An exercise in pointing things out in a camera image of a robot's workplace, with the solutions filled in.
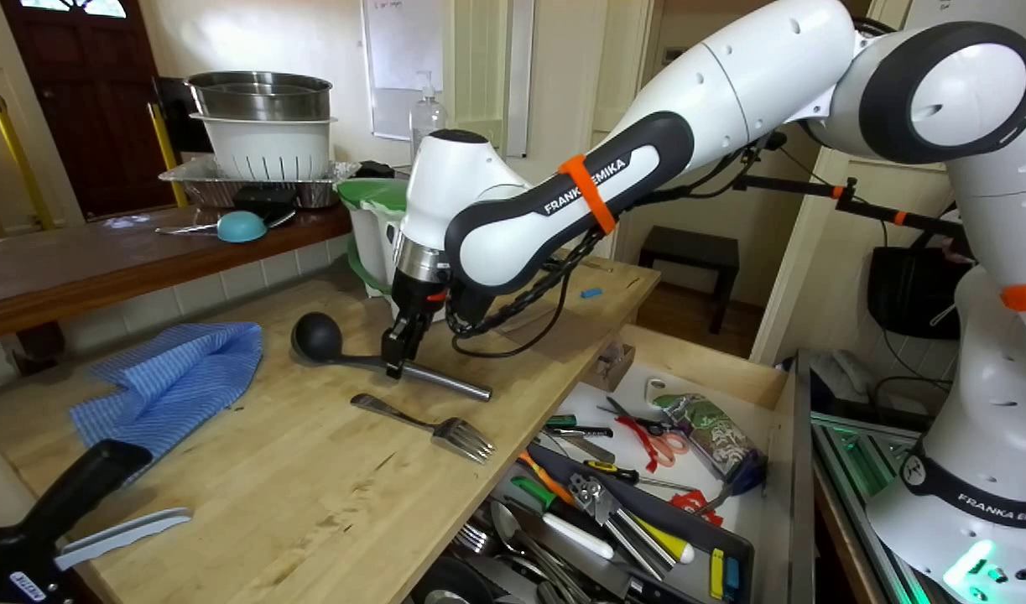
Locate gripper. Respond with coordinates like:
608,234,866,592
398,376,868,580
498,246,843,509
381,273,451,381

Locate black ladle with steel handle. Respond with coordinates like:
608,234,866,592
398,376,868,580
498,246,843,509
290,312,493,402

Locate drawer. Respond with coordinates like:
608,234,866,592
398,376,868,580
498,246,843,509
405,323,816,604

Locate steel fork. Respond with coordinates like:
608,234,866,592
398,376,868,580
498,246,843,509
350,393,497,465

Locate white bin with green lid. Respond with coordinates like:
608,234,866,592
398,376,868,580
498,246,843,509
336,177,410,299

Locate small brown box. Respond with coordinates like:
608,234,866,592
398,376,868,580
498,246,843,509
583,339,638,393

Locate blue striped cloth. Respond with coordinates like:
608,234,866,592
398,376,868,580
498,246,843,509
70,321,264,472

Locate clear pump bottle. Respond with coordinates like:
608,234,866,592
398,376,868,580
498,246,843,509
409,71,448,162

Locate white colander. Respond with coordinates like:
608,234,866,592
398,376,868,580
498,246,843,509
190,113,338,182

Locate yellow and black screwdriver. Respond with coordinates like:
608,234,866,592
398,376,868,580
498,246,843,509
583,458,700,493

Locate heap of cutlery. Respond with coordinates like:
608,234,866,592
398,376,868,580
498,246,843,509
452,501,599,604

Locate foil tray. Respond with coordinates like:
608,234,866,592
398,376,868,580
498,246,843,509
158,156,362,211

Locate steel can opener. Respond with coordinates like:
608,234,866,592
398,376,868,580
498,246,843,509
566,471,678,581

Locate red scissors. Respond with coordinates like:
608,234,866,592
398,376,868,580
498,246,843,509
596,394,692,476

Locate stainless steel bowl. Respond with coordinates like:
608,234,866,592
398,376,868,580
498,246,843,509
185,71,334,123

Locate whiteboard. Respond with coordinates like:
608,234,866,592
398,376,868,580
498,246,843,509
361,0,447,143

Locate dark wooden stool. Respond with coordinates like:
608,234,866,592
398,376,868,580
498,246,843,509
638,225,741,336

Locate yellow pole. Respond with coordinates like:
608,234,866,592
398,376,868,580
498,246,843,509
147,102,189,209
0,95,57,232

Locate patterned packet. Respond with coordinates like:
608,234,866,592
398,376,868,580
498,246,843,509
653,392,766,485

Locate black cutlery tray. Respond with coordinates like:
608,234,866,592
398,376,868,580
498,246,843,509
410,441,756,604

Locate dark wooden door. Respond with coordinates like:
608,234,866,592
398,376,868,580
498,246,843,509
0,0,180,222

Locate black bag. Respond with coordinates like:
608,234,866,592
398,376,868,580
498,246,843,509
866,244,977,341

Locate green handled screwdriver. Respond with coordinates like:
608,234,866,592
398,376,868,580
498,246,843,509
545,414,615,440

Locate orange handled tool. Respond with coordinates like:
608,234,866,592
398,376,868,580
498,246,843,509
516,450,578,506

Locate green handled peeler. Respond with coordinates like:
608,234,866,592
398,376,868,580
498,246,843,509
511,475,557,514

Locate teal scoop with metal handle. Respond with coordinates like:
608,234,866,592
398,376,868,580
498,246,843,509
154,209,298,245

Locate white handled knife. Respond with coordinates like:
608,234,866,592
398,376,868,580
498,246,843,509
540,511,617,561

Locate yellow handled utensil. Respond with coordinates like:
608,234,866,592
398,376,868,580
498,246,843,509
629,513,697,565

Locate black cable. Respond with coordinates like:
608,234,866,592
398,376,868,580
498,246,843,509
868,325,960,414

